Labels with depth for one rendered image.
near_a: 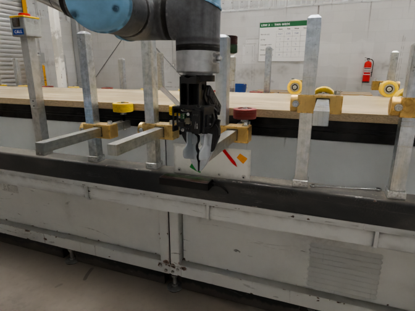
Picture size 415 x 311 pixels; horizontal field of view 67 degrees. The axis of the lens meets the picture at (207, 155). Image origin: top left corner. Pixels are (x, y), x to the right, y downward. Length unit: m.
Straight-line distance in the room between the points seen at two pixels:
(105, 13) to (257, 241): 1.08
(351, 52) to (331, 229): 7.18
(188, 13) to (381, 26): 7.59
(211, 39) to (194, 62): 0.05
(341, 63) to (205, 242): 7.01
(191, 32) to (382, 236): 0.78
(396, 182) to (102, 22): 0.80
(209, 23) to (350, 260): 1.03
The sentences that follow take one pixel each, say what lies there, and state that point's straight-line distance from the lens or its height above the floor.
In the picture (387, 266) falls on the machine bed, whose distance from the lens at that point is 1.39.
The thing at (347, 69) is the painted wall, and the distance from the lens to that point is 8.08.
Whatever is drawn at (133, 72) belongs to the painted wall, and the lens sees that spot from 10.12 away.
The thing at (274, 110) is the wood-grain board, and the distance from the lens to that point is 1.12.
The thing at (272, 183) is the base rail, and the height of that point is 0.70.
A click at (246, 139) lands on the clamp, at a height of 0.84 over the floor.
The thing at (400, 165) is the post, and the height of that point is 0.80.
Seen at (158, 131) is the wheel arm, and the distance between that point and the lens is 1.01.
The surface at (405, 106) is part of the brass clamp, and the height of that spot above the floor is 0.95.
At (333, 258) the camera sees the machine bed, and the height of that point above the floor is 0.33.
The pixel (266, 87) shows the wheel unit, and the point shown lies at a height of 0.92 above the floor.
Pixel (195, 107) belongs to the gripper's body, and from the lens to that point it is 0.62.
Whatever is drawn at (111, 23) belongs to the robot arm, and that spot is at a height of 1.11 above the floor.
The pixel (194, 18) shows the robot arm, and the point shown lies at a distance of 0.64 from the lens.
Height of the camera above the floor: 1.04
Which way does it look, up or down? 16 degrees down
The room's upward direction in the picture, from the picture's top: straight up
